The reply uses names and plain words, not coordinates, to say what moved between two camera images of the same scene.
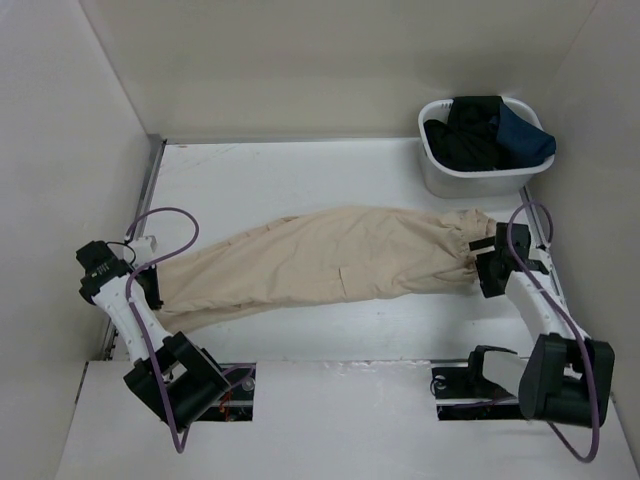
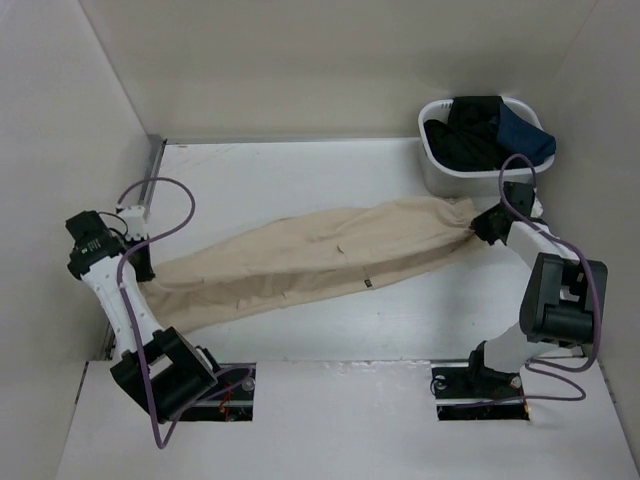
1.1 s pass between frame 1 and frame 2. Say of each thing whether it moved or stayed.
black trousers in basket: stayed
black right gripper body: moved
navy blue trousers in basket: stayed
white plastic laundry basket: stayed
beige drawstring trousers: moved
